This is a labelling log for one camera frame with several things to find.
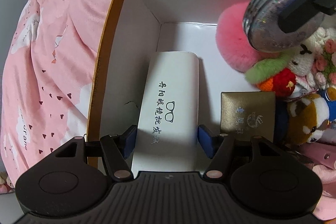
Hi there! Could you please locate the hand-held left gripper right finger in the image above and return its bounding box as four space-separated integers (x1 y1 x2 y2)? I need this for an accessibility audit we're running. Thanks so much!
197 124 285 182

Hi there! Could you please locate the white crochet bunny doll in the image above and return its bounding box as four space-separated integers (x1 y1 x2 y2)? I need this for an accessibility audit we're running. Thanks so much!
287 27 336 93

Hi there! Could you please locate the pink plush pouch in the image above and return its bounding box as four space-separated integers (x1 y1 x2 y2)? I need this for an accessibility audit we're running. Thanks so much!
311 162 336 185

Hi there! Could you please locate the pink printed blanket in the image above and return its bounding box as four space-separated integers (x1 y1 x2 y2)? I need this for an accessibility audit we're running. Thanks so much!
0 0 336 224

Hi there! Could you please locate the orange crochet tangerine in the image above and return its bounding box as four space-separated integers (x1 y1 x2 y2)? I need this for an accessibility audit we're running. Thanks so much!
256 78 276 92

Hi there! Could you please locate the small cream plush toy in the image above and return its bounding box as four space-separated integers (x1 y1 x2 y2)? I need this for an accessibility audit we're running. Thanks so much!
0 172 15 194

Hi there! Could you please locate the pink plush peach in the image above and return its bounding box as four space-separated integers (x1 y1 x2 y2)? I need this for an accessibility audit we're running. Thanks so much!
215 2 294 84

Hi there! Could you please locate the red crochet fruit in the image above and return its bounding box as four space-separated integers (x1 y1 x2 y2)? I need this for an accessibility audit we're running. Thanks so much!
272 68 297 97

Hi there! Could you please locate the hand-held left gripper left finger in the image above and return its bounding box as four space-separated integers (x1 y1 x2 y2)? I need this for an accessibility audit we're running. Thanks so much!
52 125 138 182

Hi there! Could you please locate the round glitter jar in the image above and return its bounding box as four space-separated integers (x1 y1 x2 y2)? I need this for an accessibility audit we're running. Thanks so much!
242 0 327 52

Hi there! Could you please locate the brown white plush dog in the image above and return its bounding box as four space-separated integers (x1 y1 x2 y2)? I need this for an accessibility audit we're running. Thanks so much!
286 94 331 144

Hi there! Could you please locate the gold gift box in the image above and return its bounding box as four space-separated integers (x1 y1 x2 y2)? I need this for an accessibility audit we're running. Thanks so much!
219 91 276 142

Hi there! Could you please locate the blue white plush toy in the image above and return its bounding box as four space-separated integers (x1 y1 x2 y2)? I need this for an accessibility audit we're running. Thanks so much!
318 88 336 122

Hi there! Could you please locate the white glasses case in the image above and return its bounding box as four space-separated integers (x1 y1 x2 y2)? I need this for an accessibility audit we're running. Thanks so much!
131 51 200 174

